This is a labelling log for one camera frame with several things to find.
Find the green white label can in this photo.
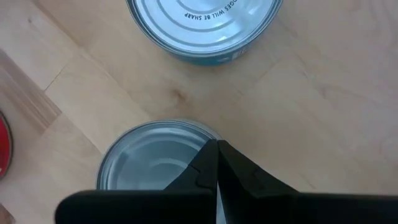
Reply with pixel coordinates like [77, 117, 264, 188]
[95, 119, 223, 191]

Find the red albacore tuna can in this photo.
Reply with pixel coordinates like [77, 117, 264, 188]
[0, 110, 14, 181]

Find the blue tuna can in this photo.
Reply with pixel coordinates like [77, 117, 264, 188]
[125, 0, 284, 67]

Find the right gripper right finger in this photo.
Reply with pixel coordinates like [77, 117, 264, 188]
[217, 139, 398, 224]

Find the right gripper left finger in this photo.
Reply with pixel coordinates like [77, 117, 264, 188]
[55, 139, 218, 224]

